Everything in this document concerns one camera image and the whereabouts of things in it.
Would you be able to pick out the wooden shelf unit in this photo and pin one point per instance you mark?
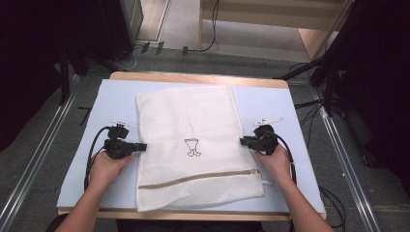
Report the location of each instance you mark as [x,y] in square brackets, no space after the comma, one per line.
[274,16]

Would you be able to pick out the white mesh laundry bag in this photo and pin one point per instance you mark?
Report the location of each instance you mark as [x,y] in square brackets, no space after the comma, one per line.
[193,122]

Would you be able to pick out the person's dark clothing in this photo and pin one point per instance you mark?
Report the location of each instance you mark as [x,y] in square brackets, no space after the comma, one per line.
[193,226]

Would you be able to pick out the person's right hand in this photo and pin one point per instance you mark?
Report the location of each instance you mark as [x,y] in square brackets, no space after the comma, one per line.
[275,164]

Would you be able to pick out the black cabinet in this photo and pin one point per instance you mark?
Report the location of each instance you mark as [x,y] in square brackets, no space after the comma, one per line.
[122,25]

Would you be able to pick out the person's left hand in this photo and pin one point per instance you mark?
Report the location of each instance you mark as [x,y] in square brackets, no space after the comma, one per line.
[106,169]

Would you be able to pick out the metal floor rail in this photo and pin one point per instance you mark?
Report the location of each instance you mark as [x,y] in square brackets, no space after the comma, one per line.
[35,158]
[345,167]

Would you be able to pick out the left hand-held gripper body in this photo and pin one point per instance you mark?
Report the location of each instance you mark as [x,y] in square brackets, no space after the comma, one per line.
[117,145]

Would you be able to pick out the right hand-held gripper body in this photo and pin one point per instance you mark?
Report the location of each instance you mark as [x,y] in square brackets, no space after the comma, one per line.
[266,140]

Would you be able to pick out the dark curtain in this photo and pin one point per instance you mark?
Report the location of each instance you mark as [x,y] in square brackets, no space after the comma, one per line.
[380,80]
[29,64]

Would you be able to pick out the black metal stand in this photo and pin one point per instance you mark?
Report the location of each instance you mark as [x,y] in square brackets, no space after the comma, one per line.
[327,83]
[64,77]

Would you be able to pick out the light blue table mat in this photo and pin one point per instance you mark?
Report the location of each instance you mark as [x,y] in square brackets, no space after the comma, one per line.
[109,106]

